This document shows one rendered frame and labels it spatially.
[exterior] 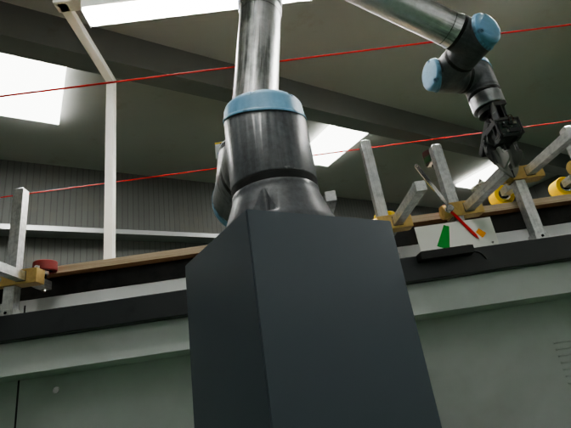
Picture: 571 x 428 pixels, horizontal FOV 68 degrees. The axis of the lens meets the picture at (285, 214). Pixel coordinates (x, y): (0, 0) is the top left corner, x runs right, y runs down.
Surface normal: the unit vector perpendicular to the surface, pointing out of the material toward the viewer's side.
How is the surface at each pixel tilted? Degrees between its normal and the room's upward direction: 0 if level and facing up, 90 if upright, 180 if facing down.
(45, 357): 90
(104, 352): 90
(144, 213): 90
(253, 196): 70
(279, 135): 90
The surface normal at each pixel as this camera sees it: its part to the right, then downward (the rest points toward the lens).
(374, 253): 0.50, -0.38
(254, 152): -0.37, -0.29
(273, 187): -0.15, -0.65
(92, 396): -0.02, -0.37
